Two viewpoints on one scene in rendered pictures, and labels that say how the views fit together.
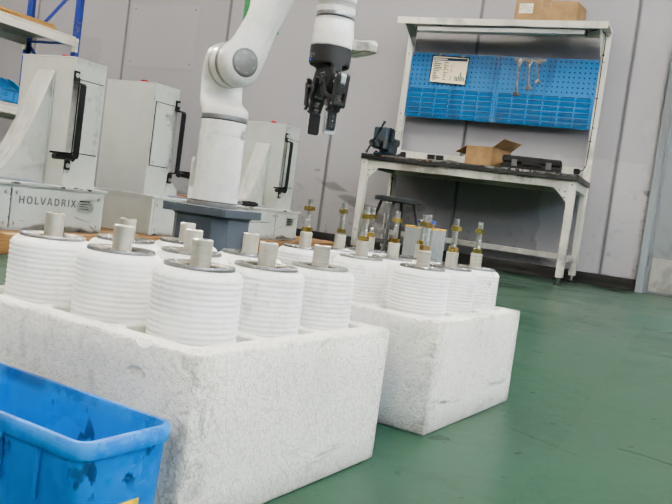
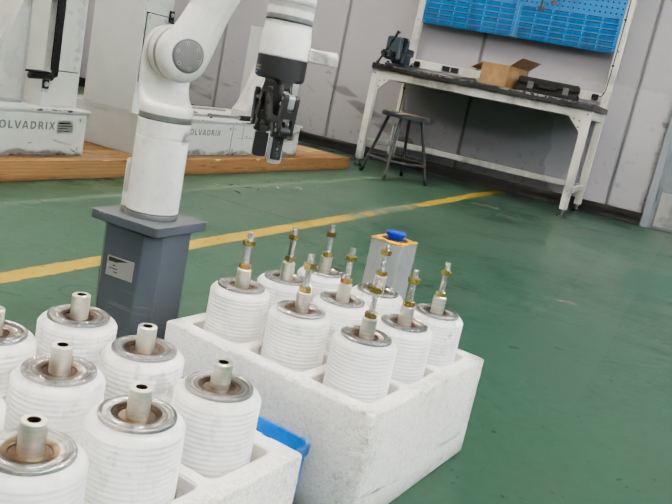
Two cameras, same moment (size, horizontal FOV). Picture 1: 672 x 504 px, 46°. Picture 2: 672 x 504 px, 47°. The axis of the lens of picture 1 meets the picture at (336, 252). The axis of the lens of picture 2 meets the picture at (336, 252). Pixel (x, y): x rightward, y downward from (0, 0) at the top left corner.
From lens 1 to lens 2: 0.37 m
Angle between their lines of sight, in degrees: 9
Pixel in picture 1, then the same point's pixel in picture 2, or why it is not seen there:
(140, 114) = (130, 25)
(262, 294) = (122, 464)
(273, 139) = not seen: hidden behind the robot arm
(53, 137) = (31, 52)
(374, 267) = (312, 328)
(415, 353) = (345, 444)
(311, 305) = (200, 443)
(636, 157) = (659, 86)
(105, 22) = not seen: outside the picture
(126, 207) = (114, 124)
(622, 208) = (637, 138)
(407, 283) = (345, 359)
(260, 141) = not seen: hidden behind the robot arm
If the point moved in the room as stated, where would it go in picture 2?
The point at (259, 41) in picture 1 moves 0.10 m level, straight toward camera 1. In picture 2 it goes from (206, 30) to (201, 27)
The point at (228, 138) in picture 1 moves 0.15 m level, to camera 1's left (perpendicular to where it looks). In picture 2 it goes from (166, 143) to (79, 125)
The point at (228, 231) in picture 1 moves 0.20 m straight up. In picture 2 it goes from (163, 249) to (180, 134)
